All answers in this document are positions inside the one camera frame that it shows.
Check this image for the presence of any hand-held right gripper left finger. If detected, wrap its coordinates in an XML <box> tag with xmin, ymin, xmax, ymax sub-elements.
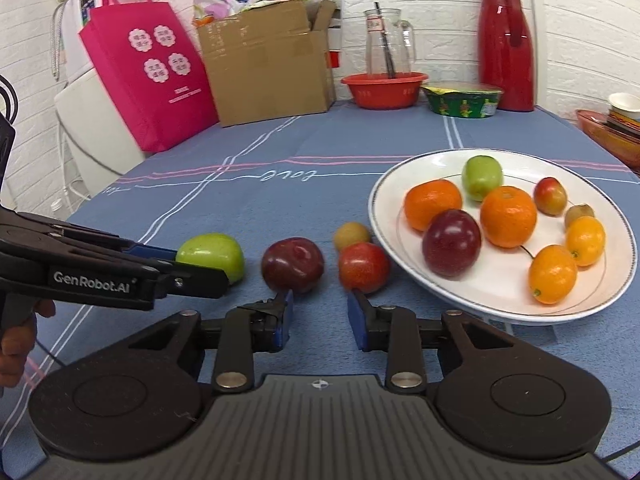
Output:
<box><xmin>127</xmin><ymin>289</ymin><xmax>296</xmax><ymax>395</ymax></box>

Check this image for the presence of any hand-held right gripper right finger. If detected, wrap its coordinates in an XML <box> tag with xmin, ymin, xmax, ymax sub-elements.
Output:
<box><xmin>346</xmin><ymin>289</ymin><xmax>518</xmax><ymax>395</ymax></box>

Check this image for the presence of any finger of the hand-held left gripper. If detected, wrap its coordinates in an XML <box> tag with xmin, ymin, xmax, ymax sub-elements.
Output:
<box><xmin>30</xmin><ymin>249</ymin><xmax>232</xmax><ymax>312</ymax></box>
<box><xmin>15</xmin><ymin>212</ymin><xmax>177</xmax><ymax>263</ymax></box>

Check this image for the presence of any large green jujube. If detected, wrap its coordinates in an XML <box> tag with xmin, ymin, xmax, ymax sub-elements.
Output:
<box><xmin>175</xmin><ymin>233</ymin><xmax>246</xmax><ymax>286</ymax></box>

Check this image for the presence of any red jujube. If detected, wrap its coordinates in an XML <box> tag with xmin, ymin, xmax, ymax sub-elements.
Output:
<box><xmin>338</xmin><ymin>242</ymin><xmax>392</xmax><ymax>295</ymax></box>
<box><xmin>533</xmin><ymin>177</ymin><xmax>568</xmax><ymax>217</ymax></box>

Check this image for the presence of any dark purple plum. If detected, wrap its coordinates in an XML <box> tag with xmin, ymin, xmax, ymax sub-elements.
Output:
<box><xmin>260</xmin><ymin>237</ymin><xmax>326</xmax><ymax>295</ymax></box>
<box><xmin>421</xmin><ymin>209</ymin><xmax>482</xmax><ymax>279</ymax></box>

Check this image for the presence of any small brown kiwi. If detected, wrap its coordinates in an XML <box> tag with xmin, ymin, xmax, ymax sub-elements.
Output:
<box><xmin>564</xmin><ymin>203</ymin><xmax>596</xmax><ymax>228</ymax></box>
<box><xmin>333</xmin><ymin>222</ymin><xmax>372</xmax><ymax>253</ymax></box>

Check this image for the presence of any white plate with dark rim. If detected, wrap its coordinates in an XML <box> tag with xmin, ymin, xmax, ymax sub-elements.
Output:
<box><xmin>368</xmin><ymin>148</ymin><xmax>637</xmax><ymax>326</ymax></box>

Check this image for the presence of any orange tangerine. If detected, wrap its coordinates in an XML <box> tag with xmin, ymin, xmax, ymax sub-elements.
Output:
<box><xmin>403</xmin><ymin>179</ymin><xmax>463</xmax><ymax>232</ymax></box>
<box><xmin>480</xmin><ymin>186</ymin><xmax>538</xmax><ymax>249</ymax></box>

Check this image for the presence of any small green jujube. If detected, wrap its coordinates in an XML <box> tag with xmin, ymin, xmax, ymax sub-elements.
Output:
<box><xmin>461</xmin><ymin>156</ymin><xmax>504</xmax><ymax>202</ymax></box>

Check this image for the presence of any small yellow orange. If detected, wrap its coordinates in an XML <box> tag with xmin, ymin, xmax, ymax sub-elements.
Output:
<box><xmin>566</xmin><ymin>216</ymin><xmax>607</xmax><ymax>267</ymax></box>
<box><xmin>528</xmin><ymin>244</ymin><xmax>579</xmax><ymax>305</ymax></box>

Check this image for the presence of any person's left hand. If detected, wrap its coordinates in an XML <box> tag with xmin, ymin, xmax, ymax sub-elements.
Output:
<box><xmin>0</xmin><ymin>300</ymin><xmax>56</xmax><ymax>388</ymax></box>

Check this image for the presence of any white appliance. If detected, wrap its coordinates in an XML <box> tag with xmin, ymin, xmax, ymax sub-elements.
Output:
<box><xmin>54</xmin><ymin>72</ymin><xmax>148</xmax><ymax>196</ymax></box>

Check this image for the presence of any blue plaid tablecloth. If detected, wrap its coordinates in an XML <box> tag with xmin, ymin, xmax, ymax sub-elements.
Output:
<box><xmin>0</xmin><ymin>100</ymin><xmax>640</xmax><ymax>466</ymax></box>

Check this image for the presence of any pink tote bag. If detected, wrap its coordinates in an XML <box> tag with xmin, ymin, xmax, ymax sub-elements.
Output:
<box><xmin>78</xmin><ymin>0</ymin><xmax>221</xmax><ymax>153</ymax></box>

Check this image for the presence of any brown cardboard box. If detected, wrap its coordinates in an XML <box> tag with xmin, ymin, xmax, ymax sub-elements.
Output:
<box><xmin>195</xmin><ymin>0</ymin><xmax>338</xmax><ymax>128</ymax></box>

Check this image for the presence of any white water purifier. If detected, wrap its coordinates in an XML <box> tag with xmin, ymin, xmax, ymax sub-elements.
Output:
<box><xmin>51</xmin><ymin>0</ymin><xmax>108</xmax><ymax>86</ymax></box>

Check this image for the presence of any red plastic basin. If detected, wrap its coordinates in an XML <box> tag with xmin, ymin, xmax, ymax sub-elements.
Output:
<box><xmin>341</xmin><ymin>72</ymin><xmax>430</xmax><ymax>110</ymax></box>

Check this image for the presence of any green instant noodle bowl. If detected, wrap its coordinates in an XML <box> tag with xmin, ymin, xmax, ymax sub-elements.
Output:
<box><xmin>420</xmin><ymin>81</ymin><xmax>503</xmax><ymax>119</ymax></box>

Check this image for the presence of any glass pitcher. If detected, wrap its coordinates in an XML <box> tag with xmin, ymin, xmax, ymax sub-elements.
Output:
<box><xmin>363</xmin><ymin>8</ymin><xmax>417</xmax><ymax>79</ymax></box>

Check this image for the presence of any metal spoon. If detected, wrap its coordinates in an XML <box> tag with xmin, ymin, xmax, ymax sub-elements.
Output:
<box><xmin>374</xmin><ymin>1</ymin><xmax>398</xmax><ymax>79</ymax></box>

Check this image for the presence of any red thermos jug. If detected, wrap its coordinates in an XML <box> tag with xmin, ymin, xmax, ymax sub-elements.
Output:
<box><xmin>477</xmin><ymin>0</ymin><xmax>536</xmax><ymax>113</ymax></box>

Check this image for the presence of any orange glass bowl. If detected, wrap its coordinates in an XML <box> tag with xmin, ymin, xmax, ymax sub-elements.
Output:
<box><xmin>575</xmin><ymin>109</ymin><xmax>640</xmax><ymax>171</ymax></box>

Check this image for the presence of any patterned bowl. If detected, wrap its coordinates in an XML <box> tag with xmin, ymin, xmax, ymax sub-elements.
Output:
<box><xmin>605</xmin><ymin>112</ymin><xmax>640</xmax><ymax>136</ymax></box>

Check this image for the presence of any white appliance cable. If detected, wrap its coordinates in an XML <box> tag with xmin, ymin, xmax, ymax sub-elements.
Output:
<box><xmin>50</xmin><ymin>120</ymin><xmax>93</xmax><ymax>211</ymax></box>

